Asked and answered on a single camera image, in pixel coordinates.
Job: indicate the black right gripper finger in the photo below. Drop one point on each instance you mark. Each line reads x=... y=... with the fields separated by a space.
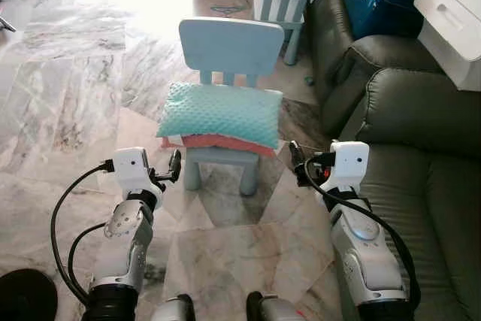
x=297 y=157

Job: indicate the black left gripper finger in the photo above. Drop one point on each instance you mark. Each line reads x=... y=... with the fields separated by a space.
x=176 y=163

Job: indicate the teal dotted pillow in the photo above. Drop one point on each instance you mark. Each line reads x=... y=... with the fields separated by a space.
x=218 y=114

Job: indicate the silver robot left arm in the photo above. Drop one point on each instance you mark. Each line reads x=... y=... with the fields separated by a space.
x=120 y=246

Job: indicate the green leather sofa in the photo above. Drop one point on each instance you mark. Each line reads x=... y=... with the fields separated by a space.
x=331 y=28
x=428 y=212

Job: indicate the pink cushion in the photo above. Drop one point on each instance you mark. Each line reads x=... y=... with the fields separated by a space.
x=225 y=143

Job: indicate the small teal ball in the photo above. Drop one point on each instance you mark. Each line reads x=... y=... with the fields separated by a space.
x=307 y=79

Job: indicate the silver robot left leg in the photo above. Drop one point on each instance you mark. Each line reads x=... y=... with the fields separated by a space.
x=176 y=312

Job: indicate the silver robot leg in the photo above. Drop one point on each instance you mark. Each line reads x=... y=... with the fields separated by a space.
x=278 y=310
x=176 y=312

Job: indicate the silver robot right leg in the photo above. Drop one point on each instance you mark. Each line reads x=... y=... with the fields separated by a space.
x=278 y=310

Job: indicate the black round object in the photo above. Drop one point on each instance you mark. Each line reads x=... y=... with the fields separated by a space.
x=26 y=298

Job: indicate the white drawer unit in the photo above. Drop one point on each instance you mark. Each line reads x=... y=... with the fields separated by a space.
x=458 y=13

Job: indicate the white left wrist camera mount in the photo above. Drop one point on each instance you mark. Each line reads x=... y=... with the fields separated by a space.
x=131 y=167

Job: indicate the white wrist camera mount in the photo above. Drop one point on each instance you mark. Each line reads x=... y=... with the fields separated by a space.
x=349 y=163
x=131 y=167

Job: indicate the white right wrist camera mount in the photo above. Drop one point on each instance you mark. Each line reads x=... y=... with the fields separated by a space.
x=349 y=163

